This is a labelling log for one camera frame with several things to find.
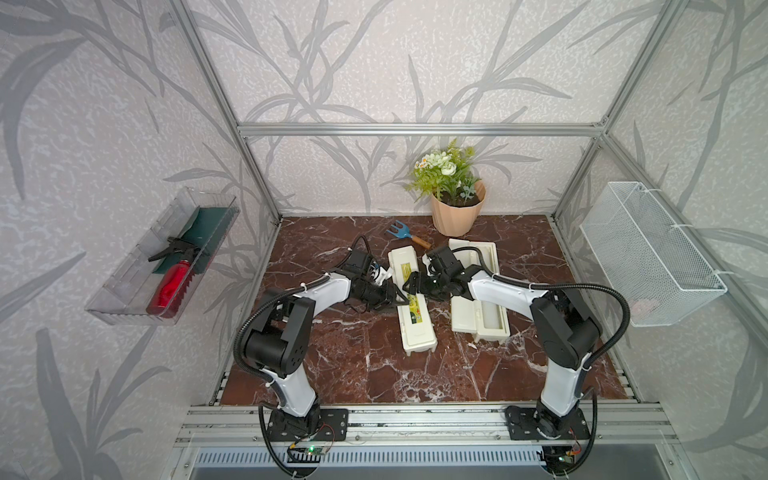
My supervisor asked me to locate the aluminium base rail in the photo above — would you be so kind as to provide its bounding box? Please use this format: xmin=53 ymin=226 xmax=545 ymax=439
xmin=173 ymin=400 xmax=679 ymax=448

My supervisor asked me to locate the white wrap dispenser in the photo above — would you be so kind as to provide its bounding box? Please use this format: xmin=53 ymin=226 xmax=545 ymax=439
xmin=388 ymin=246 xmax=437 ymax=356
xmin=446 ymin=238 xmax=512 ymax=344

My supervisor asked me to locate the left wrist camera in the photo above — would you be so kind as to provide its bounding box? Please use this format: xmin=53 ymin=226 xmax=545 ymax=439
xmin=369 ymin=263 xmax=393 ymax=286

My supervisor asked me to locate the potted green plant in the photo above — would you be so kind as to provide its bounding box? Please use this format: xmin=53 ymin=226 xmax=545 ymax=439
xmin=406 ymin=139 xmax=486 ymax=237

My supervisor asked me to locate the blue garden hand rake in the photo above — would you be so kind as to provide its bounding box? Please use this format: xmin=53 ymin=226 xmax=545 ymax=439
xmin=386 ymin=220 xmax=432 ymax=250

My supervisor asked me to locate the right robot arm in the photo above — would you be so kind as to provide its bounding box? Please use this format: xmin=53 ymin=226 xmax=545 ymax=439
xmin=404 ymin=245 xmax=631 ymax=439

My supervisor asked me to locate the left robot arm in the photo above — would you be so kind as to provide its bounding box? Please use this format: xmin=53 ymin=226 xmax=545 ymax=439
xmin=232 ymin=235 xmax=407 ymax=441

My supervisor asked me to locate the clear plastic wall tray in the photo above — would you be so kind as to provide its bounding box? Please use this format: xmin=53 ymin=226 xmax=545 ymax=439
xmin=85 ymin=187 xmax=240 ymax=326

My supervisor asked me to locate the red spray bottle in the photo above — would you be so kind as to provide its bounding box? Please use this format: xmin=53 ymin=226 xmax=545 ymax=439
xmin=146 ymin=259 xmax=193 ymax=319

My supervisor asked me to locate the plastic wrap roll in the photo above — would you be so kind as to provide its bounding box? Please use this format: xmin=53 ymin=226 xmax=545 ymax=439
xmin=478 ymin=242 xmax=499 ymax=278

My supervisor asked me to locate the white wire mesh basket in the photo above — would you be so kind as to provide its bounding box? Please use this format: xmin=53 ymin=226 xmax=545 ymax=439
xmin=580 ymin=181 xmax=728 ymax=328

